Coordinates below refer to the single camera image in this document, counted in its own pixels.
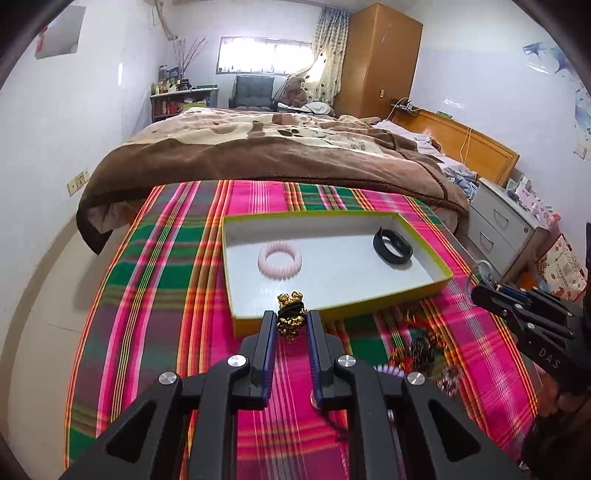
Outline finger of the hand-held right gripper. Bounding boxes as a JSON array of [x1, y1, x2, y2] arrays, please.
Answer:
[[471, 285, 576, 341], [496, 283, 591, 325]]

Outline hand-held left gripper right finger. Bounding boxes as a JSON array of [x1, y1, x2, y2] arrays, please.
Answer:
[[307, 310, 532, 480]]

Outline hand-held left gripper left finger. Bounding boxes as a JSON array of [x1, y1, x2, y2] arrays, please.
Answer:
[[60, 310, 280, 480]]

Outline gold bell hair tie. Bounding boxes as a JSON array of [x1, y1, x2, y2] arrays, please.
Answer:
[[276, 291, 309, 344]]

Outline white box with yellow-green rim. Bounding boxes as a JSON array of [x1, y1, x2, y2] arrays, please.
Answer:
[[222, 211, 454, 339]]

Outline rhinestone hair clip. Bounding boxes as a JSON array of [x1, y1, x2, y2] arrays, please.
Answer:
[[436, 364, 463, 396]]

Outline brown mesh scrunchie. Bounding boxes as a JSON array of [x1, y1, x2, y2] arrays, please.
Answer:
[[409, 336, 441, 372]]

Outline red patterned paper bag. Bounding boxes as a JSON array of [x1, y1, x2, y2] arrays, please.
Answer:
[[538, 233, 589, 303]]

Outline grey nightstand with drawers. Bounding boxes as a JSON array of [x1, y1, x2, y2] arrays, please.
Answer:
[[466, 178, 555, 282]]

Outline group of small cosmetic boxes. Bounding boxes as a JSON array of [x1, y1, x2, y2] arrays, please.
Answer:
[[505, 175, 561, 227]]

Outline pink green plaid cloth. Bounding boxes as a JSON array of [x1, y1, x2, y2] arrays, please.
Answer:
[[65, 179, 543, 480]]

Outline black wristband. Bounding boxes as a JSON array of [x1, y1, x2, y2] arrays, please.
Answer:
[[372, 226, 413, 264]]

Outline wooden bed headboard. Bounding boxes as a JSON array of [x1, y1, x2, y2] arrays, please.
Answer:
[[392, 108, 520, 188]]

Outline crumpled light bedding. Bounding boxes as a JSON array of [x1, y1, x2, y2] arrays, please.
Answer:
[[369, 117, 481, 199]]

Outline brown plush blanket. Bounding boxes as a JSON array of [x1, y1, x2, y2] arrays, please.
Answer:
[[76, 107, 471, 256]]

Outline brown teddy bear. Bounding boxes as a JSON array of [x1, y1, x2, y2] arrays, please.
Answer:
[[277, 78, 308, 108]]

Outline dark grey armchair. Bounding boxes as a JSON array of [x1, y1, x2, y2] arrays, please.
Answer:
[[229, 75, 276, 112]]

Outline cluttered shelf unit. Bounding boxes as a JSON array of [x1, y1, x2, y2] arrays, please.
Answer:
[[148, 85, 220, 123]]

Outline wooden wardrobe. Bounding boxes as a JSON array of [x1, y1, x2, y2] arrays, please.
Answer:
[[333, 4, 423, 121]]

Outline window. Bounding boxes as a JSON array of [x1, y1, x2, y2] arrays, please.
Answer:
[[216, 37, 314, 75]]

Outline floral curtain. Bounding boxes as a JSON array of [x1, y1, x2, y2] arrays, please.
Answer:
[[284, 7, 352, 107]]

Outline bare branches in vase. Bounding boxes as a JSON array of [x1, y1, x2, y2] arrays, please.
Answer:
[[171, 37, 208, 86]]

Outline pink spiral hair tie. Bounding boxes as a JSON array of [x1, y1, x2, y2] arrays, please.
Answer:
[[257, 240, 304, 280]]

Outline blue dolphin wall sticker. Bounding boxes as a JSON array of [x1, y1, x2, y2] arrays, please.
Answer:
[[522, 41, 591, 162]]

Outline wall socket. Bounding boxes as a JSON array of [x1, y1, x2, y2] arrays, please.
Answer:
[[67, 171, 90, 197]]

